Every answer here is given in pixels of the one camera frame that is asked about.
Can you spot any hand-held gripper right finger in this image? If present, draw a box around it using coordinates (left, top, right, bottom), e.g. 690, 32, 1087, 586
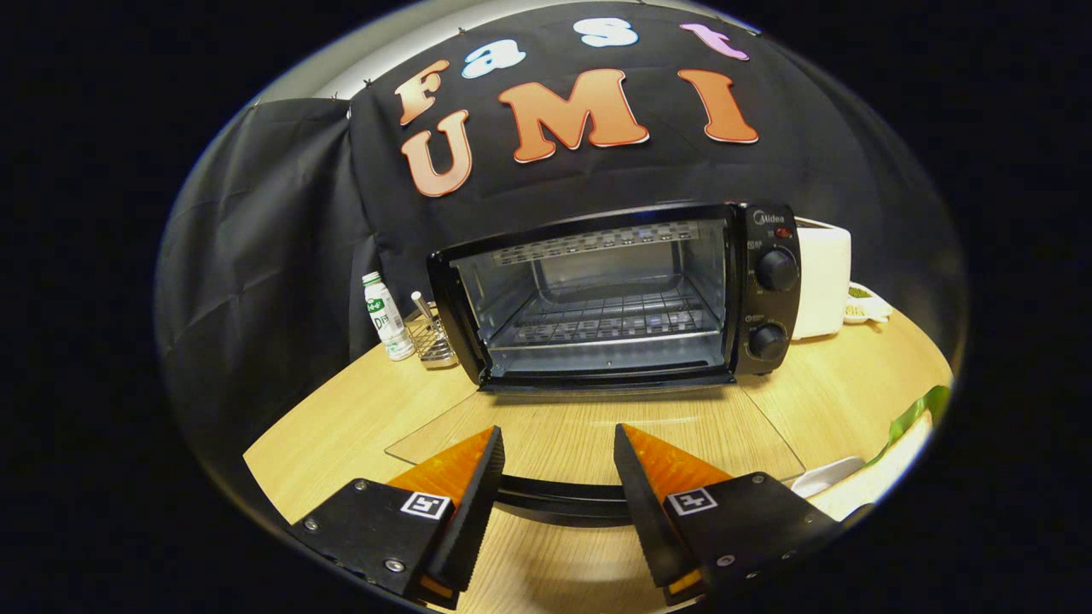
614, 424, 875, 606

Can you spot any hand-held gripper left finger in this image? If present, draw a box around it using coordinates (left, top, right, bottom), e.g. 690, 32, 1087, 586
288, 426, 505, 611

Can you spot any black toaster oven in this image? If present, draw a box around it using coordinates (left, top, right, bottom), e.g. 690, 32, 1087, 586
384, 200, 807, 525

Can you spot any lettuce sandwich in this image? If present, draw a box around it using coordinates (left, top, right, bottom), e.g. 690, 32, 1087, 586
866, 385, 952, 468

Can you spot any white pop-up toaster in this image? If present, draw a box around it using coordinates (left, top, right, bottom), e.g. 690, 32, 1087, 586
792, 217, 852, 340

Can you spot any white plate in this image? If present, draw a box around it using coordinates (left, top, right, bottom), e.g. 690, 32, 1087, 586
789, 455, 869, 500

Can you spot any white green-label bottle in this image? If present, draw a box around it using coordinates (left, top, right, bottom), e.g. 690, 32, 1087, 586
362, 271, 416, 362

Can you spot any white dish of beans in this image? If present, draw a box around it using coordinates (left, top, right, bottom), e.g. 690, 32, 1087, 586
843, 281, 894, 325

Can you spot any metal wire rack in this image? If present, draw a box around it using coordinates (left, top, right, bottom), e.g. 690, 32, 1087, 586
404, 292, 459, 369

